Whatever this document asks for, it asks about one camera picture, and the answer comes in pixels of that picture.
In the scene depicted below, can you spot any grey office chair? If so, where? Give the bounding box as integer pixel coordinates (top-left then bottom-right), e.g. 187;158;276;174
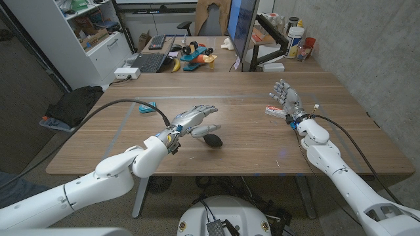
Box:
176;3;228;37

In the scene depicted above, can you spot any grey blue cloth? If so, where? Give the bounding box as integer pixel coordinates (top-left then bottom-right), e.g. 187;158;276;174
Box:
39;115;77;134

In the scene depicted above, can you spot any dark lidded bottle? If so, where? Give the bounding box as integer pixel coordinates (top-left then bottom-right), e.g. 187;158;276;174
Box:
287;16;300;33

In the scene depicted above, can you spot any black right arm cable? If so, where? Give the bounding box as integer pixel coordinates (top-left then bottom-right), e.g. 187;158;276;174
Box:
310;113;404;206

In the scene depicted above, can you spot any Colgate toothpaste box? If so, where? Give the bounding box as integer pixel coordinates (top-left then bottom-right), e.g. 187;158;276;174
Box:
264;105;287;119

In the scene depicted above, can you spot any colourful toy airplane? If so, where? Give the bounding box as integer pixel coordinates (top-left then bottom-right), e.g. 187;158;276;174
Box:
179;41;219;72

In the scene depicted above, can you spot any white crumpled tissue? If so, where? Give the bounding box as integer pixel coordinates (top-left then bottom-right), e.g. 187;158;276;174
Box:
220;37;235;51

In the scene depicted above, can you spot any white shelf cabinet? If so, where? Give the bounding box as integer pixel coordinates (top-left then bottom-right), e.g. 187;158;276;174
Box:
3;0;133;90

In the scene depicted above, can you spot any grey table leg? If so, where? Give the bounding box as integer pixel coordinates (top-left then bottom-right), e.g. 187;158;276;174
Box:
294;175;318;220
131;176;150;219

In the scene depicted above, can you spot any black bag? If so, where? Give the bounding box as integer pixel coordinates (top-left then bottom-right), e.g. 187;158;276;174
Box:
45;85;104;129

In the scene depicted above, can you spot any clear glass jar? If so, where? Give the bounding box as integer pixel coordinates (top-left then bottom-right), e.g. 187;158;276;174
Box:
296;45;311;62

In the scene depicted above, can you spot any cardboard box with label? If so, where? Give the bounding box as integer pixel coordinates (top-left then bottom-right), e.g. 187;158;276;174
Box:
79;28;110;50

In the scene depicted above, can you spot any brown jacket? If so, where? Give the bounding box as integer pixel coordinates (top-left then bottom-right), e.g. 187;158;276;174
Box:
194;0;232;36

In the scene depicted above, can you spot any white power strip box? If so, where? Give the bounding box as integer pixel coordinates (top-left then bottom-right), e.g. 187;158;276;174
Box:
114;67;142;80

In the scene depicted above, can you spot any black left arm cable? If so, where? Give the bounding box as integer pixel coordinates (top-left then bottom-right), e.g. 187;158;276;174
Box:
0;98;172;191

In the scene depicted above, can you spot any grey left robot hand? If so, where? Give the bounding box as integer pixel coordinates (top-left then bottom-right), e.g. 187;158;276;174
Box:
156;104;222;154

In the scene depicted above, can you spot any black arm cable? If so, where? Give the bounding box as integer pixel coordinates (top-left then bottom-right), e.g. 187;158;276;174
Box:
0;98;172;191
310;113;404;206

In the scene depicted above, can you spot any blue denim fabric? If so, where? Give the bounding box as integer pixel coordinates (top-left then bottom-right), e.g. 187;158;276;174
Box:
0;170;50;210

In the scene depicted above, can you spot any black laptop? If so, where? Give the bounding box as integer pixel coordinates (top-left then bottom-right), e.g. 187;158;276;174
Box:
131;34;177;73

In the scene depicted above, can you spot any teal toy phone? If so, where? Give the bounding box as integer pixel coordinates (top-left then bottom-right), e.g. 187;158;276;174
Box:
138;102;158;114

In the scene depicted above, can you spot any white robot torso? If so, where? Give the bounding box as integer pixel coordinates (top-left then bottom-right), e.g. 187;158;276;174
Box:
177;195;272;236

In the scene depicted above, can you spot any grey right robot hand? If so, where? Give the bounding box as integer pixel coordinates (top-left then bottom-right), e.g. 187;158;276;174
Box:
268;79;310;124

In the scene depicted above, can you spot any small cardboard box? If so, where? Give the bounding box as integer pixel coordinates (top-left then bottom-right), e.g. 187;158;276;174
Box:
137;30;153;52

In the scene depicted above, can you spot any black keyboard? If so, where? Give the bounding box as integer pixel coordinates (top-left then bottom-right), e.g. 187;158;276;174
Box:
148;34;167;50

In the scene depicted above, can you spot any white plastic canister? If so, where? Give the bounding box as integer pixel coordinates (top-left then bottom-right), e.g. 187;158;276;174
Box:
283;26;306;60

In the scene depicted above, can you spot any black rubber air blower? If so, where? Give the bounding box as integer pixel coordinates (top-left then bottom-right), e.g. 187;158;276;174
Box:
202;133;224;149

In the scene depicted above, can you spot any black computer monitor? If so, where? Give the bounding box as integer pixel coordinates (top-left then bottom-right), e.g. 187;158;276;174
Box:
227;0;261;64

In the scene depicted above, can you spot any white flat box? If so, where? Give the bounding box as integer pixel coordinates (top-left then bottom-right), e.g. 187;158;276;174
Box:
262;62;286;73

